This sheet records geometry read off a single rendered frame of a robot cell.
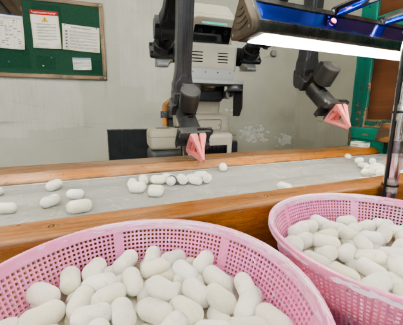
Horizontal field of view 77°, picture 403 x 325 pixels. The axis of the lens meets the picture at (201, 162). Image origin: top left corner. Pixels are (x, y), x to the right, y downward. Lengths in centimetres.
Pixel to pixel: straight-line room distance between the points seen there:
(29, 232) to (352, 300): 33
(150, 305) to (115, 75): 247
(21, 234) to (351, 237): 40
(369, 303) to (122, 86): 252
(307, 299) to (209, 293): 8
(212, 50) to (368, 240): 107
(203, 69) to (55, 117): 175
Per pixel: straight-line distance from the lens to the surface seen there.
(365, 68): 130
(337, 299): 28
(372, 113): 128
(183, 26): 81
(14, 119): 277
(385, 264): 37
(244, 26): 53
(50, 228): 36
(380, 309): 26
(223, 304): 24
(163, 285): 26
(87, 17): 273
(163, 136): 147
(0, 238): 36
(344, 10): 67
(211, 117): 126
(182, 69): 81
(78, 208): 45
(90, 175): 68
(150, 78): 264
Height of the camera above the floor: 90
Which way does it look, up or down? 11 degrees down
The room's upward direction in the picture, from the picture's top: straight up
